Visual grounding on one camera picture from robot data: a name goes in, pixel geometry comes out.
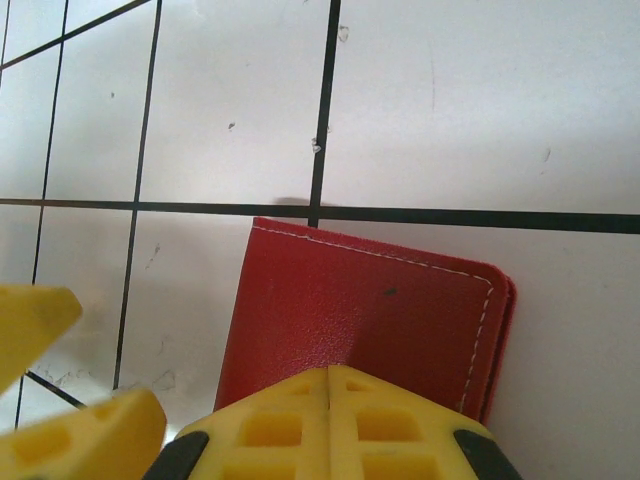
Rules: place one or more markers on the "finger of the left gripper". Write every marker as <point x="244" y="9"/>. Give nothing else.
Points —
<point x="35" y="325"/>
<point x="100" y="440"/>

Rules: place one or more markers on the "red leather card holder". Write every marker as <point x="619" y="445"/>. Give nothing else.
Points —
<point x="350" y="300"/>

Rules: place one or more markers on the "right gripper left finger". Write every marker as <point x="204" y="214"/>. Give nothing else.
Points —
<point x="270" y="440"/>

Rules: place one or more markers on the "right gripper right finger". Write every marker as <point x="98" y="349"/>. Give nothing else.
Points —
<point x="400" y="440"/>

